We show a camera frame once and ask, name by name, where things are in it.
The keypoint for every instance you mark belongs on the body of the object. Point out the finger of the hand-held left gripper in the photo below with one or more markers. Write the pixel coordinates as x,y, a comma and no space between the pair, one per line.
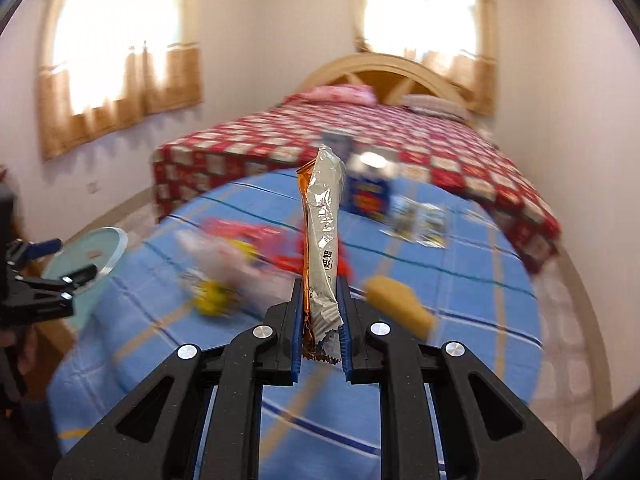
45,297
45,246

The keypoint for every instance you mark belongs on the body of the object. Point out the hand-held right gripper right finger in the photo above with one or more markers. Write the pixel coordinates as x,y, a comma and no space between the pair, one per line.
345,332

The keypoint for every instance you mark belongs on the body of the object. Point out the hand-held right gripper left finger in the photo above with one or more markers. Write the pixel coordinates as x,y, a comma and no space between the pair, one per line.
295,332

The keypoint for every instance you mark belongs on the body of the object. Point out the light blue trash bin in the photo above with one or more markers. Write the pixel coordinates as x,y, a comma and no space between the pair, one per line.
85,255

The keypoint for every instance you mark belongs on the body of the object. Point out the silver orange snack wrapper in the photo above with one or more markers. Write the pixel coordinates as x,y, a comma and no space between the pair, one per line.
322,240

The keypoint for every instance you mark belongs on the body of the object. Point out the wooden cabinet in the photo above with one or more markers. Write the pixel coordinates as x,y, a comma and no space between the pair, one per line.
57,337

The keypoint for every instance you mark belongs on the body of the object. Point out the yellow snack bar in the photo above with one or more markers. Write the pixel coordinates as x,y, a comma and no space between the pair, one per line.
400,305

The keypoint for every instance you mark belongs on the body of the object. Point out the small yellow packet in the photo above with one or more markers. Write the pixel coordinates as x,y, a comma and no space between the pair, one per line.
215,297

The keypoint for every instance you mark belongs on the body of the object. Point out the orange red foil wrapper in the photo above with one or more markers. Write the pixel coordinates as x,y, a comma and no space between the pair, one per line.
250,235

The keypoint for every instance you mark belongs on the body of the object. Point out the clear plastic bag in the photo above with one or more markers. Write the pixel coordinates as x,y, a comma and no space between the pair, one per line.
215,255

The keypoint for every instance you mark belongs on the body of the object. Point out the blue plaid tablecloth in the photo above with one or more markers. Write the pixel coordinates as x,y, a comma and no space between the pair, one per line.
450,285

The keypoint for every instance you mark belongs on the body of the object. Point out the clear blister packet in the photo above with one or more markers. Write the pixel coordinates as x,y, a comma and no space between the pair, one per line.
415,222

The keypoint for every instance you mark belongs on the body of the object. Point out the blue milk carton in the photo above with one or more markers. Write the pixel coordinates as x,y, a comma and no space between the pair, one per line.
370,190

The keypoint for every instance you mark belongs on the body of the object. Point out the wide beige window curtain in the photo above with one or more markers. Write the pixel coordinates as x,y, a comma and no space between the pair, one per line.
125,100

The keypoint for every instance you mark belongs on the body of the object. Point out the white carton box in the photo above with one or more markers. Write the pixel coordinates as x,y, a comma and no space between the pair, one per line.
337,142

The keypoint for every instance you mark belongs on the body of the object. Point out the red patterned bedsheet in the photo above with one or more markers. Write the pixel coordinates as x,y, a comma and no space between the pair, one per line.
450,160

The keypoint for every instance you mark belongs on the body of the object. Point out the pink pillow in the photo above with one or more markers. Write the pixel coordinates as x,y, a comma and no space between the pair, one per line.
335,94

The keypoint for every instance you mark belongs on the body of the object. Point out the striped pillow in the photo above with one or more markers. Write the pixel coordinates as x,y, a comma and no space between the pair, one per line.
435,105

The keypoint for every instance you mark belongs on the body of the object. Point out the cream wooden headboard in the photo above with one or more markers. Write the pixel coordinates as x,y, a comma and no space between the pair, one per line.
380,67

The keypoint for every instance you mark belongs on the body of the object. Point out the narrow beige window curtain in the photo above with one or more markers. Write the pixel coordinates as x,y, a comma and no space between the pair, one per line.
480,60

